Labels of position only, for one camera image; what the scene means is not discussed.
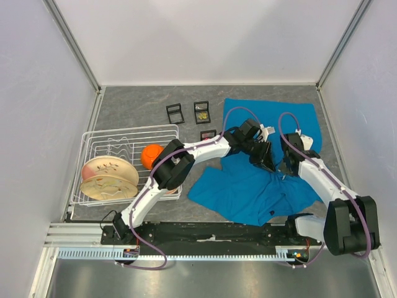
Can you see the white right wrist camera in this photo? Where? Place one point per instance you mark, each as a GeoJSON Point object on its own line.
{"type": "Point", "coordinates": [306, 140]}

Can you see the black frame stand near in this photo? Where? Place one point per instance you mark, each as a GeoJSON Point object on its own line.
{"type": "Point", "coordinates": [207, 134]}

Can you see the blue t-shirt garment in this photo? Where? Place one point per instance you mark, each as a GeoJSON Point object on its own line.
{"type": "Point", "coordinates": [245, 194]}

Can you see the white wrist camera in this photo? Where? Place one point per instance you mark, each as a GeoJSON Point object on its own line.
{"type": "Point", "coordinates": [306, 140]}
{"type": "Point", "coordinates": [265, 132]}

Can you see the cream floral plate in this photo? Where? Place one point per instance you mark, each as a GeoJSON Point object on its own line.
{"type": "Point", "coordinates": [107, 187]}

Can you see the black frame stand middle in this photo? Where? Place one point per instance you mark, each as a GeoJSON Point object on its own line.
{"type": "Point", "coordinates": [201, 106]}

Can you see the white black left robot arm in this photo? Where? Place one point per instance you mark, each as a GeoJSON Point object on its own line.
{"type": "Point", "coordinates": [174, 164]}

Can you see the white wire dish rack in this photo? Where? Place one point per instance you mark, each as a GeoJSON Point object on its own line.
{"type": "Point", "coordinates": [127, 144]}

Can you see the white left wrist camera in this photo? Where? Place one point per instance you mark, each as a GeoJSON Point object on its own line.
{"type": "Point", "coordinates": [265, 132]}

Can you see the slotted cable duct rail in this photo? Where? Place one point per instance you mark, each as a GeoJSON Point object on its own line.
{"type": "Point", "coordinates": [121, 254]}

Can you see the white red patterned bowl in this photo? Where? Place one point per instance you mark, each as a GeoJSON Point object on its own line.
{"type": "Point", "coordinates": [173, 191]}

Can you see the gold leaf brooch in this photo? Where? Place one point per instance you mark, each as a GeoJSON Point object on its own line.
{"type": "Point", "coordinates": [202, 116]}

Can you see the black frame stand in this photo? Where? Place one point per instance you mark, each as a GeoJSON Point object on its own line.
{"type": "Point", "coordinates": [207, 134]}
{"type": "Point", "coordinates": [201, 106]}
{"type": "Point", "coordinates": [175, 114]}

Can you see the orange bowl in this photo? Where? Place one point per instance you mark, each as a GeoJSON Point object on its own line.
{"type": "Point", "coordinates": [149, 154]}

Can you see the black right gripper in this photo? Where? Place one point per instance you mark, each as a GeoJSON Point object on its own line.
{"type": "Point", "coordinates": [288, 171]}

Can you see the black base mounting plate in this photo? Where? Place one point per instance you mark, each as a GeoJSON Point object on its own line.
{"type": "Point", "coordinates": [270, 234]}

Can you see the pink beige floral plate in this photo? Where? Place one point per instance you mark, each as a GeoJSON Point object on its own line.
{"type": "Point", "coordinates": [110, 165]}

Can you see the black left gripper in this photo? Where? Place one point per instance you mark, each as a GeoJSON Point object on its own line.
{"type": "Point", "coordinates": [258, 158]}

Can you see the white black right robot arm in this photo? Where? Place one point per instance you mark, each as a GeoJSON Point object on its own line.
{"type": "Point", "coordinates": [351, 222]}

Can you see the black frame stand left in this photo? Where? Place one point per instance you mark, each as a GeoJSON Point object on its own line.
{"type": "Point", "coordinates": [175, 114]}

